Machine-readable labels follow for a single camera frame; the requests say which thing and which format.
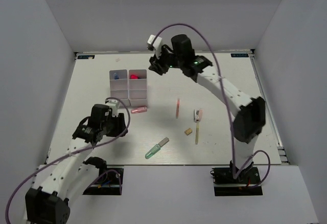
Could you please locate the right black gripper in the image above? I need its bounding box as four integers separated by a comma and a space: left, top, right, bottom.
149, 46, 183, 76

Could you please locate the pink cap black highlighter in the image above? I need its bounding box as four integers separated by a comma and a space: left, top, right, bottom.
130, 74, 140, 79

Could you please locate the pink correction tape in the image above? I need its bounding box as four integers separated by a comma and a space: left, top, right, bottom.
131, 106, 147, 114

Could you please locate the green correction tape cap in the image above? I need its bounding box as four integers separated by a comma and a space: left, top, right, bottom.
145, 144, 161, 159

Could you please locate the pink white mini stapler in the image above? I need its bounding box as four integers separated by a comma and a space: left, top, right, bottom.
194, 109, 203, 122

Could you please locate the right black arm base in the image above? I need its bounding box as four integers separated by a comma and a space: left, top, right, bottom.
210, 167, 263, 196

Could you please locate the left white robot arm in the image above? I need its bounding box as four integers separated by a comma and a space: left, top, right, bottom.
25, 99, 128, 223

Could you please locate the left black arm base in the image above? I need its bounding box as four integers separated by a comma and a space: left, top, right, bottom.
83, 167, 124, 196

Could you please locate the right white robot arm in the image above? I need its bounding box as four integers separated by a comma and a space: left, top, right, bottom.
147, 34, 266, 183

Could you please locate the right white compartment organizer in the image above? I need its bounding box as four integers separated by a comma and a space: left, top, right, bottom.
128, 69, 148, 107

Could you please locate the white compartment organizer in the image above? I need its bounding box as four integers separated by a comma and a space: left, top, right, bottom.
128, 69, 148, 107
109, 70, 130, 106

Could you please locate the left white compartment organizer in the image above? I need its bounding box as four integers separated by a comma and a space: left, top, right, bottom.
109, 70, 130, 106

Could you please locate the orange highlighter pen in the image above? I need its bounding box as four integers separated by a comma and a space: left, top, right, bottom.
175, 98, 180, 119

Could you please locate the small tan eraser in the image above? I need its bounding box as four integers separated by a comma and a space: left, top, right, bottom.
184, 128, 192, 136

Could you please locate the left blue table label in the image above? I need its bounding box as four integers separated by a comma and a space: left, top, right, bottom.
77, 55, 95, 59

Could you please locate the blue table label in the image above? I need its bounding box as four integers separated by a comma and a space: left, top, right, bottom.
77, 55, 95, 59
230, 53, 249, 58

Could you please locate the yellow highlighter pen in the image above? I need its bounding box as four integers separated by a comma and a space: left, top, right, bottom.
195, 121, 200, 145

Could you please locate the right blue table label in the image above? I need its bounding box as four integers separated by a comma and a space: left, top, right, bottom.
230, 53, 249, 58

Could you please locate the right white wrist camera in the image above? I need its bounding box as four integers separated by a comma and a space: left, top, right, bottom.
147, 35, 162, 58

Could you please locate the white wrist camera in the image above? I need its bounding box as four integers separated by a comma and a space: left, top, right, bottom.
105, 99, 120, 117
147, 35, 162, 58

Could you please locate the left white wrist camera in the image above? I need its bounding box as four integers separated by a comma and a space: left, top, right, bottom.
105, 99, 120, 117

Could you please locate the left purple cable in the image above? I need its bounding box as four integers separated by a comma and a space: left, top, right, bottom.
4, 97, 132, 224

